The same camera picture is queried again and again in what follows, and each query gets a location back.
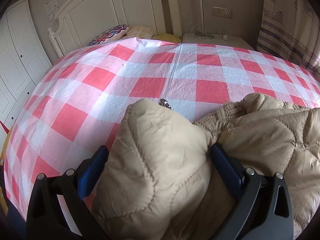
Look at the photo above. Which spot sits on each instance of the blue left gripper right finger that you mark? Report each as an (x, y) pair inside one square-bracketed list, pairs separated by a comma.
[(229, 169)]

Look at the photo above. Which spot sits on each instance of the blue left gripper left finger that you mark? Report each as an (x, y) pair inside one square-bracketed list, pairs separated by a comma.
[(90, 170)]

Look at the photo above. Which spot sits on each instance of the beige quilted knit-sleeve jacket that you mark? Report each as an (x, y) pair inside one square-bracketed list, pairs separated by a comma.
[(159, 181)]

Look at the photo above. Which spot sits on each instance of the red white checkered bedsheet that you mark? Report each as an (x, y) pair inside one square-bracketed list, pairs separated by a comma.
[(79, 103)]

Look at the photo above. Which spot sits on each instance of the white bedside table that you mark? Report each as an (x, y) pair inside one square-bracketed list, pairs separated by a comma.
[(233, 41)]

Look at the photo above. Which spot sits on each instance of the white wardrobe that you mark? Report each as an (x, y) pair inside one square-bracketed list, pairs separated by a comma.
[(23, 62)]

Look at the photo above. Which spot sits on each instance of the colourful patterned pillow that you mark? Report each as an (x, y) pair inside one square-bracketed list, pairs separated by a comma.
[(110, 35)]

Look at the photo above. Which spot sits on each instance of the yellow pillow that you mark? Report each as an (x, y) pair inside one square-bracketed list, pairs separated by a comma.
[(167, 38)]

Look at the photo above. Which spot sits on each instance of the patterned beige curtain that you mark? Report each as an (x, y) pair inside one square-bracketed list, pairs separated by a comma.
[(290, 30)]

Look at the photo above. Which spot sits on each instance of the cream pillow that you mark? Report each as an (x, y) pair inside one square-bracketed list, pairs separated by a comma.
[(141, 32)]

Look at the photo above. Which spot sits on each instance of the white wooden headboard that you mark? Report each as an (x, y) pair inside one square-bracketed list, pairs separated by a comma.
[(82, 20)]

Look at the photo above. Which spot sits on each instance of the wall socket panel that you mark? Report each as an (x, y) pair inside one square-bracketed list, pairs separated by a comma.
[(222, 12)]

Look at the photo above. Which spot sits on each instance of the paper notices on wall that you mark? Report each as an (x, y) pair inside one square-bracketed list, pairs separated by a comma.
[(51, 7)]

